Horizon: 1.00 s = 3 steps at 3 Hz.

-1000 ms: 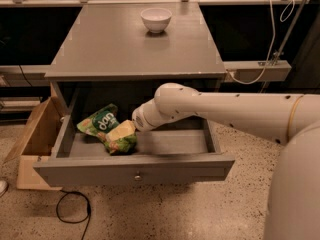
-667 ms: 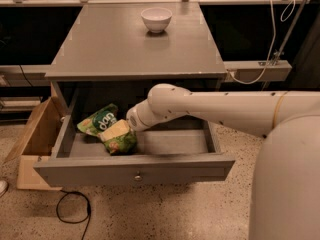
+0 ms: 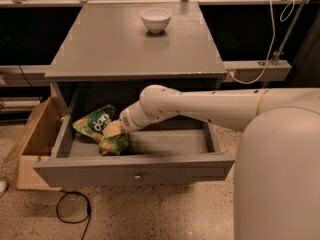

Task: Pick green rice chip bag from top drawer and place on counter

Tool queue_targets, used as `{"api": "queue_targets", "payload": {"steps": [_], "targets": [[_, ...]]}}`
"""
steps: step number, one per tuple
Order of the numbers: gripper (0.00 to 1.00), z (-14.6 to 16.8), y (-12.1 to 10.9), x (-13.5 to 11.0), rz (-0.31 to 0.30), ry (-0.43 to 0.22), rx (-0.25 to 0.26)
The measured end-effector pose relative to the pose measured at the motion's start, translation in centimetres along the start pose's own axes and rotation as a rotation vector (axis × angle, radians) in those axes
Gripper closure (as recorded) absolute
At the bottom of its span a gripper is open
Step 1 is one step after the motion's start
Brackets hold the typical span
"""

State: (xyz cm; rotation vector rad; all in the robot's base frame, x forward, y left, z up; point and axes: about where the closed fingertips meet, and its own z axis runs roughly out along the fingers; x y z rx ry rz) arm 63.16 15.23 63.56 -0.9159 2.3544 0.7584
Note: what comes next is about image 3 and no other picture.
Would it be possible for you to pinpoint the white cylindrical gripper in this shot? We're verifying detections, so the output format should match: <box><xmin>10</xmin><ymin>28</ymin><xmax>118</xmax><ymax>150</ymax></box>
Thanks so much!
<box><xmin>103</xmin><ymin>101</ymin><xmax>156</xmax><ymax>138</ymax></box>

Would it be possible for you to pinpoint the green rice chip bag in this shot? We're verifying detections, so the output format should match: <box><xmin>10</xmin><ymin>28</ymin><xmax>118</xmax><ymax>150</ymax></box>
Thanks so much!
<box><xmin>73</xmin><ymin>104</ymin><xmax>130</xmax><ymax>156</ymax></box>

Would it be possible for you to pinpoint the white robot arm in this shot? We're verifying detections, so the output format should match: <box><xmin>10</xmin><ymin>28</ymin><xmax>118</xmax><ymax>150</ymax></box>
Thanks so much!
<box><xmin>103</xmin><ymin>85</ymin><xmax>320</xmax><ymax>240</ymax></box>

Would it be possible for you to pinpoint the round metal drawer knob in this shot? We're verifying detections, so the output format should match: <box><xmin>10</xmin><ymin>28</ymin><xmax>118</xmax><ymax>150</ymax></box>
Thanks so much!
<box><xmin>134</xmin><ymin>171</ymin><xmax>142</xmax><ymax>181</ymax></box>

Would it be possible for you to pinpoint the open grey drawer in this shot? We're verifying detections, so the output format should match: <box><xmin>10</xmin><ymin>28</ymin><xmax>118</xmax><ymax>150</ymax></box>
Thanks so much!
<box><xmin>33</xmin><ymin>108</ymin><xmax>235</xmax><ymax>187</ymax></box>

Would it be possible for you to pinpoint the grey wooden cabinet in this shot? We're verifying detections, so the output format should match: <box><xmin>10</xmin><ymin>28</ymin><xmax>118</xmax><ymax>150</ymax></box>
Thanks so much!
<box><xmin>45</xmin><ymin>2</ymin><xmax>226</xmax><ymax>114</ymax></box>

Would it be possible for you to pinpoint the brown cardboard box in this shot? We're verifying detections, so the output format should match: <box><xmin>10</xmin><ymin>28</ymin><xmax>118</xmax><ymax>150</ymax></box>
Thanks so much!
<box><xmin>4</xmin><ymin>97</ymin><xmax>62</xmax><ymax>191</ymax></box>

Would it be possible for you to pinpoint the white ceramic bowl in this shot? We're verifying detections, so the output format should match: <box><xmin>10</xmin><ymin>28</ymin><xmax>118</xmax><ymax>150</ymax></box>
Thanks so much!
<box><xmin>140</xmin><ymin>7</ymin><xmax>172</xmax><ymax>33</ymax></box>

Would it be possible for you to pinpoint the white shoe tip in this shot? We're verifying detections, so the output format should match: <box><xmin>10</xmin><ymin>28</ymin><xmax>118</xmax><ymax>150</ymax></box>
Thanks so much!
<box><xmin>0</xmin><ymin>180</ymin><xmax>8</xmax><ymax>197</ymax></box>

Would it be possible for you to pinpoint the black floor cable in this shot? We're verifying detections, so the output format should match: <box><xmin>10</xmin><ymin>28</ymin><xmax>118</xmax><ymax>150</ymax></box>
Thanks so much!
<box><xmin>55</xmin><ymin>190</ymin><xmax>93</xmax><ymax>240</ymax></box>

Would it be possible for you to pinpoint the grey metal rail shelf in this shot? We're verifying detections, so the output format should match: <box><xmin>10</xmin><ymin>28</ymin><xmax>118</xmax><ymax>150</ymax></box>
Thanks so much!
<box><xmin>224</xmin><ymin>60</ymin><xmax>291</xmax><ymax>84</ymax></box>

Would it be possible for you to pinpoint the white hanging cable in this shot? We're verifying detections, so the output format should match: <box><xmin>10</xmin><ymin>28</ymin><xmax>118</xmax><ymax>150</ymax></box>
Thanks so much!
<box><xmin>227</xmin><ymin>0</ymin><xmax>311</xmax><ymax>86</ymax></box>

